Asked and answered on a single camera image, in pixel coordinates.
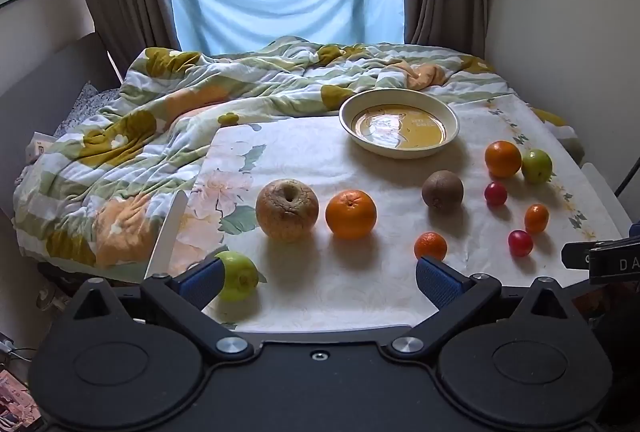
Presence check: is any black cable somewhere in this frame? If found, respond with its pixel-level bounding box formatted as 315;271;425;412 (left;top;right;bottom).
614;154;640;197

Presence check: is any large wrinkled brown apple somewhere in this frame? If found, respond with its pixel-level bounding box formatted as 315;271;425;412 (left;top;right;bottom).
255;179;320;243

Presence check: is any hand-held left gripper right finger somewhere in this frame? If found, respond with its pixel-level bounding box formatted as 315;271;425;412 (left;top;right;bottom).
386;256;581;360

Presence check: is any small white box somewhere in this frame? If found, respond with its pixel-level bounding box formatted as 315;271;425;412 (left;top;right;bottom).
26;131;57;163

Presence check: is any small mandarin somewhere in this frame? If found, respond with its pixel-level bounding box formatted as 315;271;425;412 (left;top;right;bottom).
524;204;550;234
414;232;448;262

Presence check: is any grey headboard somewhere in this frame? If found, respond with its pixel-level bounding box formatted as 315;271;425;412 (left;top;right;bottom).
0;30;123;173

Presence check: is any cream ceramic bowl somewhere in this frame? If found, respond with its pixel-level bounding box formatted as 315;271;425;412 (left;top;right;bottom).
339;90;460;159

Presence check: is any large orange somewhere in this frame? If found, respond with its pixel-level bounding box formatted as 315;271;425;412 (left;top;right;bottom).
484;140;523;179
325;190;378;241

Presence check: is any green apple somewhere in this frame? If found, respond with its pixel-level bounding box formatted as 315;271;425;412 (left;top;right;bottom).
521;149;554;185
214;251;260;303

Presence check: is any patterned grey pillow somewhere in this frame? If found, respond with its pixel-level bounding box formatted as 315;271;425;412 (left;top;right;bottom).
52;80;123;140

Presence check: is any brown kiwi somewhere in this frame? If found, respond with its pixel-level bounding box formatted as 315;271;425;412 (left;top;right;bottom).
421;170;465;213

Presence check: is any floral striped blanket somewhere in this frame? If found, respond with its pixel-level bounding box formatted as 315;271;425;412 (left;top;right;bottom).
12;36;586;271

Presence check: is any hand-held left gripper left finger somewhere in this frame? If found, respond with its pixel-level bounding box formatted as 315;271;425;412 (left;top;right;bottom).
59;257;255;361

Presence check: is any red cherry tomato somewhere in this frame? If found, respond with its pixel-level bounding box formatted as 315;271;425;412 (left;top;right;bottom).
508;230;534;257
484;182;509;207

